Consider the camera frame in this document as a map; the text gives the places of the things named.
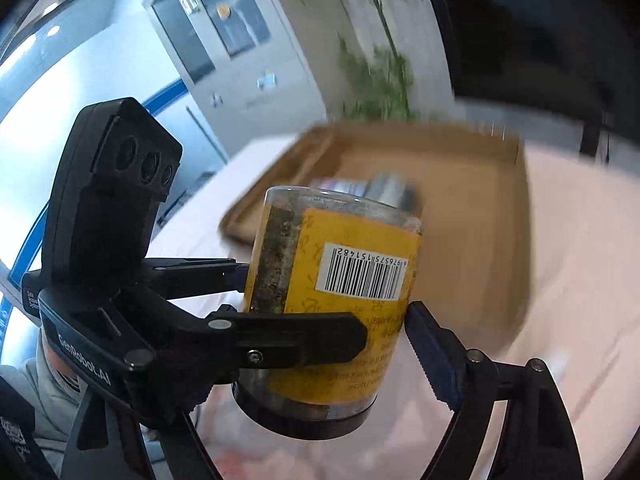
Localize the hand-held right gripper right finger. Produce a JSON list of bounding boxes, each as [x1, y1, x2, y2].
[[404, 301, 586, 480]]

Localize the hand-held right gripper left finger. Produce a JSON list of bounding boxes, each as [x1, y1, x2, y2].
[[62, 387, 223, 480]]

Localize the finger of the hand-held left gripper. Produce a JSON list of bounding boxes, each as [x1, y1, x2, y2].
[[206, 304, 369, 375], [145, 258, 250, 302]]

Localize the yellow label clear jar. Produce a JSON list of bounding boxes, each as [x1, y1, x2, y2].
[[231, 186, 425, 440]]

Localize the brown cardboard box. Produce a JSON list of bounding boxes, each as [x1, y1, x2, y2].
[[219, 121, 532, 342]]

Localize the silver packet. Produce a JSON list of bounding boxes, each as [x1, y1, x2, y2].
[[309, 174, 426, 212]]

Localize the grey metal cabinet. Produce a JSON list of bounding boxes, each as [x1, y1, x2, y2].
[[142, 0, 328, 127]]

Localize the green potted plant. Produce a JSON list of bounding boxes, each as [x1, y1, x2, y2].
[[272, 0, 432, 122]]

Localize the black monitor screen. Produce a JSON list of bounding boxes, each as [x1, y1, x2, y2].
[[417, 0, 640, 161]]

